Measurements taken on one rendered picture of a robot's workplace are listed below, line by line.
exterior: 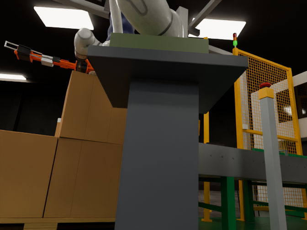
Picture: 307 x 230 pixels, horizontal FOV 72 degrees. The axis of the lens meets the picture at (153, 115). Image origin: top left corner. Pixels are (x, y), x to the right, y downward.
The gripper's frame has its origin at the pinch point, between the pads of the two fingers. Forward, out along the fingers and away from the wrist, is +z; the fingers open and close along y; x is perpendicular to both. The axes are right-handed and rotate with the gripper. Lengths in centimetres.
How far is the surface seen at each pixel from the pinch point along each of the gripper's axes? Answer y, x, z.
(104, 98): 26.3, 17.4, -20.2
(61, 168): 69, 1, -20
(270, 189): 73, 117, -49
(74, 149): 59, 5, -20
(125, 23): -40.1, 26.3, -10.5
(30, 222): 95, -8, -20
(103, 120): 40.0, 18.6, -20.2
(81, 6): -202, -15, 182
